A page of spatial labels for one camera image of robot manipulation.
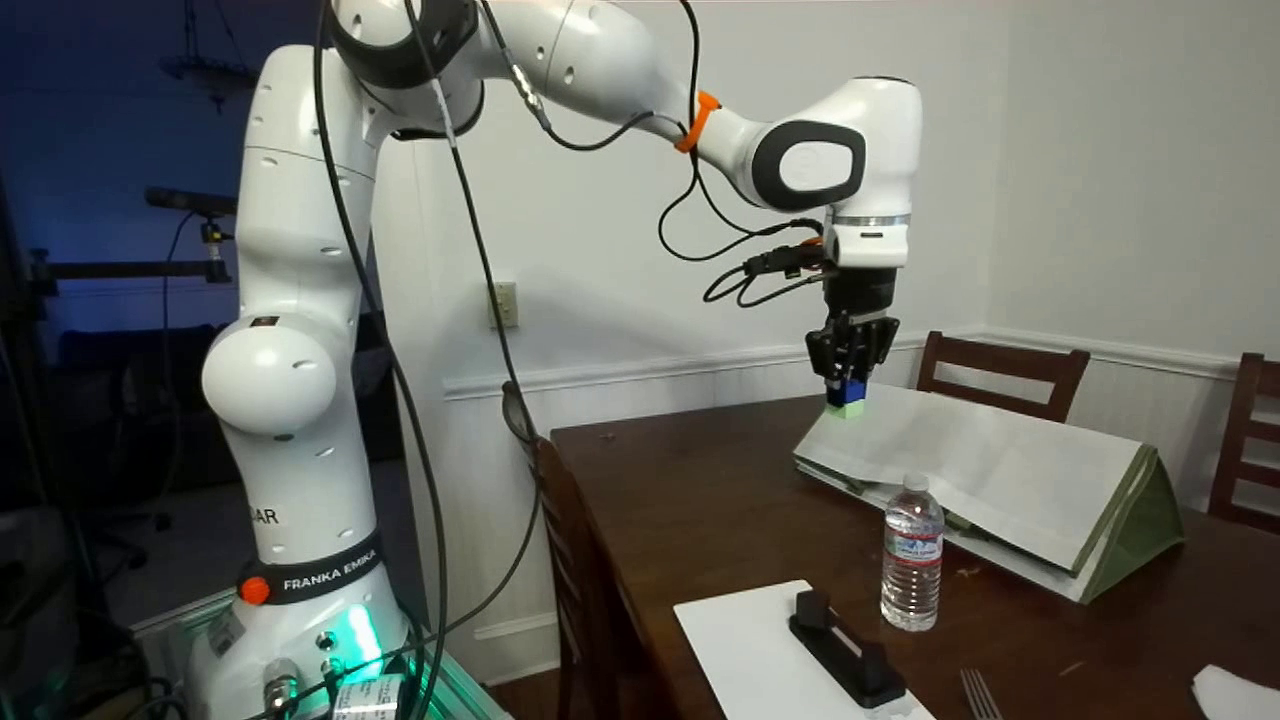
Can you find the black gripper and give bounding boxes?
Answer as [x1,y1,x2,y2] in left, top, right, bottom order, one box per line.
[801,263,910,407]

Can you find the robot base stand with light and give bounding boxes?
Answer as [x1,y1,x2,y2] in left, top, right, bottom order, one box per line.
[130,587,513,720]

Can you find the clear plastic water bottle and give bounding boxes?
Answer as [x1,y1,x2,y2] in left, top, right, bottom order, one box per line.
[876,482,952,638]

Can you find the dark wooden slat-back chair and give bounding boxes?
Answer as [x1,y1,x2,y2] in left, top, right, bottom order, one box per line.
[1203,348,1280,541]
[913,329,1095,427]

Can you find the green binder with white pages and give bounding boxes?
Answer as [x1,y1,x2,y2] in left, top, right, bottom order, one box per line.
[790,379,1188,607]

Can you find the black stapler-like holder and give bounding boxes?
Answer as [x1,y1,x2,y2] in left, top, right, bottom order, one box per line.
[784,587,913,711]

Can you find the white rectangular board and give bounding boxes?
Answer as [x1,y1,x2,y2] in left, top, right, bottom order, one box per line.
[669,575,939,720]

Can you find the dark wooden curved-back chair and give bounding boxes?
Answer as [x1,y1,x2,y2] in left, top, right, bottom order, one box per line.
[500,379,632,720]

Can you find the white paper napkin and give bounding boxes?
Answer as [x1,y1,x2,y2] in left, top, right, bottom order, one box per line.
[1188,662,1280,720]

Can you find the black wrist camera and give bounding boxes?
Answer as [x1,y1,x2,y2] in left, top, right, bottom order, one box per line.
[738,238,839,287]

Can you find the orange cable strap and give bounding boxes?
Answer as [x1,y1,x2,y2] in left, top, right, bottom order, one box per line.
[674,88,729,156]

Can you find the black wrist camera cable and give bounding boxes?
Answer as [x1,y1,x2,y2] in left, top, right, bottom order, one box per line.
[474,0,839,316]

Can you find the white wall outlet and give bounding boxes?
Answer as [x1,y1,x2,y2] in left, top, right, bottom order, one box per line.
[484,276,523,337]

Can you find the long black hanging cable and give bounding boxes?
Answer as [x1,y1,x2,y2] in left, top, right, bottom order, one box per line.
[310,0,451,720]
[396,0,554,662]

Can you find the black camera stand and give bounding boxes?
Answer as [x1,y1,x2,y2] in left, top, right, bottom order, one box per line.
[26,183,248,293]

